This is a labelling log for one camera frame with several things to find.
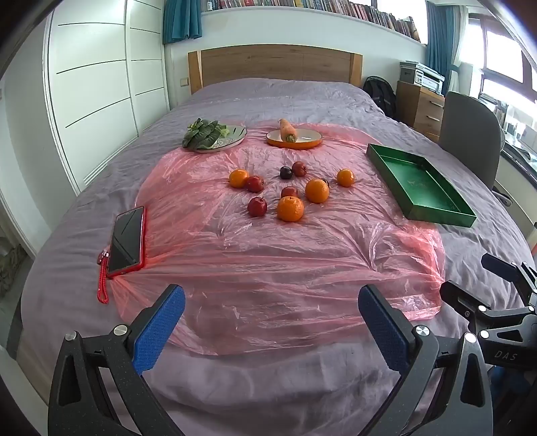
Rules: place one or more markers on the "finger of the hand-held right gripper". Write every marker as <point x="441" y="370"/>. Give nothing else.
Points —
<point x="459" y="295"/>
<point x="499" y="268"/>

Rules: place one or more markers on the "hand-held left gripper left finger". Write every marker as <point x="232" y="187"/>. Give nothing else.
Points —
<point x="161" y="327"/>

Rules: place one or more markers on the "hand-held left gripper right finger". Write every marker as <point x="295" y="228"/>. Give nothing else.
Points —
<point x="384" y="331"/>

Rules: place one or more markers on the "green rectangular tray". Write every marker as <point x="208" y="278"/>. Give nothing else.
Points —
<point x="419" y="184"/>

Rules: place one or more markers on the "red apple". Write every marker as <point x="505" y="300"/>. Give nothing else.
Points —
<point x="289" y="191"/>
<point x="299" y="169"/>
<point x="257" y="207"/>
<point x="255" y="184"/>

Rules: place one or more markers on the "orange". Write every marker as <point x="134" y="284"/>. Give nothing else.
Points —
<point x="316" y="191"/>
<point x="290" y="209"/>
<point x="238" y="178"/>
<point x="345" y="178"/>

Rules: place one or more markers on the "phone in red case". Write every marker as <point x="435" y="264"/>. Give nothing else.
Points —
<point x="126" y="239"/>

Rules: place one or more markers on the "pink plastic sheet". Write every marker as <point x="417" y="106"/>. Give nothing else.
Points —
<point x="251" y="272"/>

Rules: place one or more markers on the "desk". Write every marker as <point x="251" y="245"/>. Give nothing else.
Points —
<point x="520" y="155"/>

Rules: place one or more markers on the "grey chair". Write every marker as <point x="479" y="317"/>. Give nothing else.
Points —
<point x="465" y="125"/>

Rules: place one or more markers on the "wooden drawer cabinet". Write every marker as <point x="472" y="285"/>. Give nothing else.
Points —
<point x="423" y="113"/>

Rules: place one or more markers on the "plate with green vegetables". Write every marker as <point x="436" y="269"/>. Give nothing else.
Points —
<point x="201" y="132"/>

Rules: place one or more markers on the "window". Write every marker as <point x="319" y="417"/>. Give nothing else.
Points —
<point x="503" y="63"/>

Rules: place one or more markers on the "white plate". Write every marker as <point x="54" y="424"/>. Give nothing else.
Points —
<point x="235" y="134"/>

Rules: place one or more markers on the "white printer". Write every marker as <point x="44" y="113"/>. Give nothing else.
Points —
<point x="419" y="77"/>

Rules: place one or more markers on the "orange rimmed plate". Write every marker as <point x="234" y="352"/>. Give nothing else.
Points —
<point x="308" y="136"/>

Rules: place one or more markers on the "black backpack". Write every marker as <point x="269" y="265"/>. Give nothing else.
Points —
<point x="379" y="96"/>

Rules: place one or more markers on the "carrot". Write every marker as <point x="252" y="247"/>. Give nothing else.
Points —
<point x="287" y="130"/>

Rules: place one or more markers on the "teal curtain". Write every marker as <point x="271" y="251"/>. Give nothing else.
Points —
<point x="180" y="21"/>
<point x="440" y="37"/>

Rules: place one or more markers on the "white wardrobe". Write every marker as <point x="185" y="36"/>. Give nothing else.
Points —
<point x="96" y="84"/>

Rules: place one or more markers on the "wooden headboard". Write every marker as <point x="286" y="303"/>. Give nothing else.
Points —
<point x="272" y="63"/>

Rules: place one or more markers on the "row of books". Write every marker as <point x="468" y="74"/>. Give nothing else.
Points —
<point x="335" y="6"/>

